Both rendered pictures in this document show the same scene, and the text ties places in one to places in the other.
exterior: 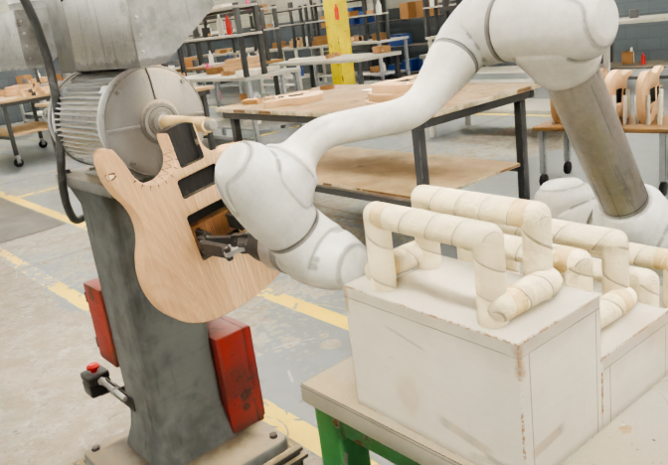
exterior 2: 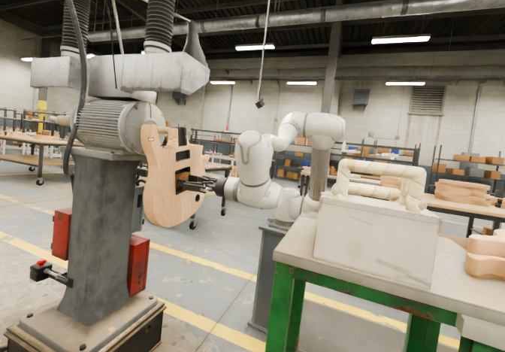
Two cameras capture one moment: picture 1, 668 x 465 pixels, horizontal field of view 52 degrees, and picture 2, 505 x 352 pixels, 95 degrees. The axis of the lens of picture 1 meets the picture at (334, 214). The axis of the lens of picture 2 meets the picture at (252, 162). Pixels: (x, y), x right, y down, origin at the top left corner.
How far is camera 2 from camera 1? 0.65 m
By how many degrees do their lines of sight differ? 33
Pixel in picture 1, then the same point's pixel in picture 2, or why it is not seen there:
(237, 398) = (136, 277)
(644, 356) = not seen: hidden behind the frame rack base
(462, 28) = (294, 121)
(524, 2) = (320, 116)
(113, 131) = (128, 125)
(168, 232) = (167, 176)
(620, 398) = not seen: hidden behind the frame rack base
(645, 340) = not seen: hidden behind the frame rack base
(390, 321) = (352, 213)
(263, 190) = (264, 153)
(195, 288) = (170, 208)
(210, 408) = (121, 283)
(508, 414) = (426, 252)
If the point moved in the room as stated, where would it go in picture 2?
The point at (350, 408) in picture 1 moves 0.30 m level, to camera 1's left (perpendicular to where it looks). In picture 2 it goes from (312, 260) to (204, 281)
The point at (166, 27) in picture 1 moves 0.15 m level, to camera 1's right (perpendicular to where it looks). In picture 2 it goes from (193, 80) to (228, 89)
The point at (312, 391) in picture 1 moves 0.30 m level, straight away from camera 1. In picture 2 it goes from (283, 253) to (231, 220)
